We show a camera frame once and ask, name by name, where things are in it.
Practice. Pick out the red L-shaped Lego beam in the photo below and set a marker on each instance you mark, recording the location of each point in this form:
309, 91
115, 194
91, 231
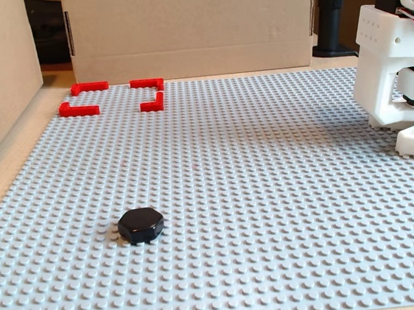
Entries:
84, 111
144, 83
152, 106
92, 86

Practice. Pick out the black monitor stand pole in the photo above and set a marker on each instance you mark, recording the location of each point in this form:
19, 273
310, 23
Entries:
332, 8

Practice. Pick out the black hexagonal Lego piece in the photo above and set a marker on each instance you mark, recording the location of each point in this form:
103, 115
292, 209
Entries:
140, 225

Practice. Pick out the dark bag behind boxes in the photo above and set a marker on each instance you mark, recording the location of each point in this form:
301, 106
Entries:
49, 31

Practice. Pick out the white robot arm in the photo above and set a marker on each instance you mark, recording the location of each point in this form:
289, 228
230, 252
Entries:
378, 55

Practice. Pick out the wide cardboard box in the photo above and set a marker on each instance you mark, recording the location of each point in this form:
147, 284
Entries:
193, 27

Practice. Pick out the grey Lego baseplate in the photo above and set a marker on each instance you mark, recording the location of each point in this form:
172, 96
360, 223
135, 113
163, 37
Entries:
229, 160

